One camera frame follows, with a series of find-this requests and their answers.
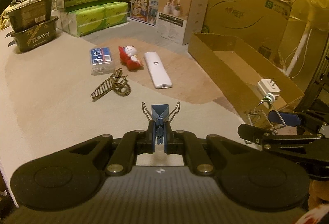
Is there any silver wire holder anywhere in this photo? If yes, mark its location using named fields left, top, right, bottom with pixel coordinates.
left=248, top=100, right=287, bottom=134

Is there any white humidifier product box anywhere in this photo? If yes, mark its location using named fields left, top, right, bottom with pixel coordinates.
left=156, top=0, right=208, bottom=45

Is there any red Doraemon toy figure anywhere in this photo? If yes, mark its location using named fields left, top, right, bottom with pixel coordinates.
left=118, top=45, right=143, bottom=71

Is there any blue binder clip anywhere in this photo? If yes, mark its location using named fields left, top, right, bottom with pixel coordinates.
left=142, top=102, right=181, bottom=148

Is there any black food bowl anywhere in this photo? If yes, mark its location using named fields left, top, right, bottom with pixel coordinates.
left=7, top=0, right=52, bottom=32
left=9, top=16, right=59, bottom=53

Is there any green white small bottle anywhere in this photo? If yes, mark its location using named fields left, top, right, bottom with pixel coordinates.
left=262, top=93, right=276, bottom=106

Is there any lower black food bowl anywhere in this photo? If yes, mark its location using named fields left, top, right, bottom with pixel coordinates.
left=9, top=16, right=59, bottom=53

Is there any green tissue pack right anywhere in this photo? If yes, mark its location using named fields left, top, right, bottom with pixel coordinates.
left=104, top=2, right=129, bottom=28

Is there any green tissue pack left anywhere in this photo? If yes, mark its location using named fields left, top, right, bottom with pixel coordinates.
left=56, top=5, right=105, bottom=38

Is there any striped hair claw clip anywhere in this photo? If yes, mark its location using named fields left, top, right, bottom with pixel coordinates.
left=90, top=68, right=131, bottom=100

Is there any upper black food bowl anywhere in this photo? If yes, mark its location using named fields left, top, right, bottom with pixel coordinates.
left=7, top=0, right=52, bottom=32

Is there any white power adapter plug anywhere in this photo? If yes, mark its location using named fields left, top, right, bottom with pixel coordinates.
left=258, top=79, right=280, bottom=97

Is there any shallow open cardboard tray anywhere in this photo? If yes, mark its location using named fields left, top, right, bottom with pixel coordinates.
left=188, top=33, right=304, bottom=122

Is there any white remote control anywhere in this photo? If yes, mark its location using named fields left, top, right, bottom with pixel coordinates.
left=144, top=51, right=172, bottom=89

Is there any green tissue pack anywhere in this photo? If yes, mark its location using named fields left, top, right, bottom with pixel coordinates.
left=56, top=5, right=105, bottom=38
left=104, top=2, right=129, bottom=28

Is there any white stand pole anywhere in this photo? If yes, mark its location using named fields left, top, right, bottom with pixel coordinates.
left=285, top=24, right=312, bottom=76

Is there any clear box blue label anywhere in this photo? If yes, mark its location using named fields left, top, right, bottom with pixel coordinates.
left=90, top=47, right=115, bottom=75

